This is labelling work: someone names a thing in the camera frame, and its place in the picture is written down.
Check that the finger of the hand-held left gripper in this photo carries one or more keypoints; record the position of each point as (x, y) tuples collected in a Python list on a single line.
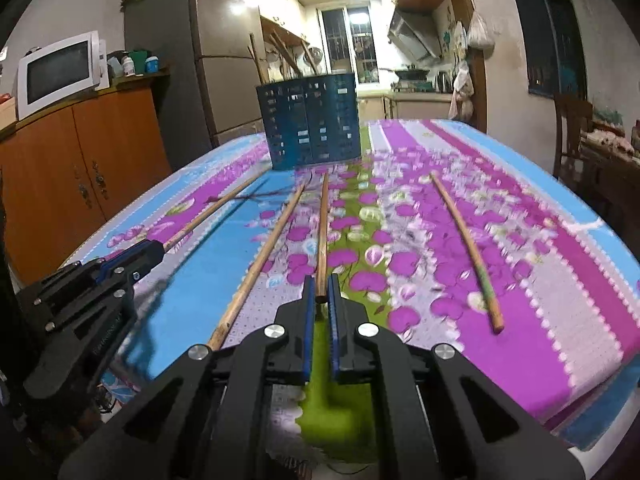
[(140, 251), (135, 269)]

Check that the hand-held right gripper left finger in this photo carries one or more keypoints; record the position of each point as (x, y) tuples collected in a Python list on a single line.
[(310, 330)]

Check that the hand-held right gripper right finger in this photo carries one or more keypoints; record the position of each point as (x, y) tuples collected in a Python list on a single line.
[(334, 330)]

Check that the wooden chopstick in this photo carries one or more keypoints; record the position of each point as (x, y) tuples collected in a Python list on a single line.
[(324, 235), (286, 56), (260, 265), (309, 58), (465, 240), (257, 59), (215, 210)]

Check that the blue perforated utensil holder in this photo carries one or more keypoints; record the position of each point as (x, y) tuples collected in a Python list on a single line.
[(310, 125)]

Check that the orange wooden cabinet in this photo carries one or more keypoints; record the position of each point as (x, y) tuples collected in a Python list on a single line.
[(50, 185)]

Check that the floral striped tablecloth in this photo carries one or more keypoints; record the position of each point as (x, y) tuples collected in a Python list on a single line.
[(450, 210)]

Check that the white bottle with red label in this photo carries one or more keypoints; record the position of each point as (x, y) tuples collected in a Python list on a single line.
[(129, 66)]

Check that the grey refrigerator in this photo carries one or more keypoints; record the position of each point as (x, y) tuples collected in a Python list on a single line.
[(225, 85)]

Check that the green container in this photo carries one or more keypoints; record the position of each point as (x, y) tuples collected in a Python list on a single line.
[(140, 57)]

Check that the white microwave oven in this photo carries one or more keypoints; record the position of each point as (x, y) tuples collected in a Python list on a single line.
[(55, 75)]

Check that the beige kitchen base cabinets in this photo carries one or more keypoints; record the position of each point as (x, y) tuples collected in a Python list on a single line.
[(410, 106)]

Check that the round metal strainer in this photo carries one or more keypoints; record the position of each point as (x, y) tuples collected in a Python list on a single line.
[(315, 54)]

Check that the black wok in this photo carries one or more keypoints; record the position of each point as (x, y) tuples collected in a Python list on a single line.
[(410, 73)]

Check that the hanging cloth bags bundle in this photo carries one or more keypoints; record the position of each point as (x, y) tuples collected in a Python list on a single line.
[(461, 92)]

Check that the metal kettle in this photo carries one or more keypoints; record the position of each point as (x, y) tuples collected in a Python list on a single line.
[(442, 81)]

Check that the barred kitchen window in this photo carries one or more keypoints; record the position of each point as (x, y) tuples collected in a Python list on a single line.
[(350, 42)]

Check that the metal range hood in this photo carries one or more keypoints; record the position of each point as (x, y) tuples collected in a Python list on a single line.
[(412, 35)]

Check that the wooden chair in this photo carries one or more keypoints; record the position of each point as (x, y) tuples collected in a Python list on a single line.
[(572, 135)]

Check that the cluttered wooden side table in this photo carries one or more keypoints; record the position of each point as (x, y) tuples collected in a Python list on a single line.
[(610, 170)]

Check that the white hanging plastic bag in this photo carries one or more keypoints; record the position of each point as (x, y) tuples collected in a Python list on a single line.
[(480, 32)]

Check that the dark room window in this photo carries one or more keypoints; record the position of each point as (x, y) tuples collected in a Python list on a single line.
[(550, 35)]

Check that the flower wall sticker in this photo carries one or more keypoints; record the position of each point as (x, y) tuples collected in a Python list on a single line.
[(454, 40)]

